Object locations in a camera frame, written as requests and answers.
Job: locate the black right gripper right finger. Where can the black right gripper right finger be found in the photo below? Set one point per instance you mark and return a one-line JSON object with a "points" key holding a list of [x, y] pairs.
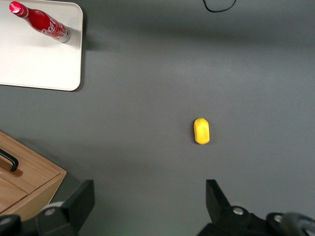
{"points": [[221, 216]]}

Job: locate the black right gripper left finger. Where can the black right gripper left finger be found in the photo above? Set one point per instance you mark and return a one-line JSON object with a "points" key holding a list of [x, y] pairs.
{"points": [[73, 209]]}

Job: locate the red coke bottle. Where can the red coke bottle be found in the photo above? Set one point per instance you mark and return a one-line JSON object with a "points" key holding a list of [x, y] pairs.
{"points": [[44, 23]]}

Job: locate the beige plastic tray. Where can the beige plastic tray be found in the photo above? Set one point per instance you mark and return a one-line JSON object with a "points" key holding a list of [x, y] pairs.
{"points": [[37, 64]]}

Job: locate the yellow lemon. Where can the yellow lemon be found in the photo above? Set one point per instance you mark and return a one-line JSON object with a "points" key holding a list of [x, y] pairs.
{"points": [[202, 131]]}

